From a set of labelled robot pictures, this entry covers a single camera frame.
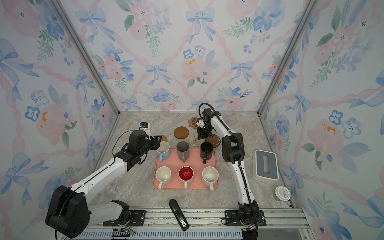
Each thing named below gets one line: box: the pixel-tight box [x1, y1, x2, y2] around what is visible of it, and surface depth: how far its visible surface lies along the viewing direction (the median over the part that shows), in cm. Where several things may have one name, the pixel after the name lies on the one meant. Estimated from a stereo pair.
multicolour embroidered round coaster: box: [188, 134, 205, 147], surface depth 105 cm
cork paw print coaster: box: [188, 117, 198, 129], surface depth 116 cm
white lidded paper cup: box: [275, 186, 291, 201], surface depth 77 cm
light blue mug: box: [156, 141, 170, 162], surface depth 89 cm
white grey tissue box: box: [253, 149, 280, 184], surface depth 88 cm
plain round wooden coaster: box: [174, 126, 190, 140], surface depth 110 cm
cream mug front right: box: [201, 166, 219, 192], surface depth 83 cm
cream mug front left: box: [155, 166, 172, 190], surface depth 82 cm
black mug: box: [200, 142, 214, 164], surface depth 93 cm
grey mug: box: [176, 141, 190, 163], surface depth 89 cm
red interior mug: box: [178, 165, 194, 190], surface depth 83 cm
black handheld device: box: [169, 199, 190, 232], surface depth 73 cm
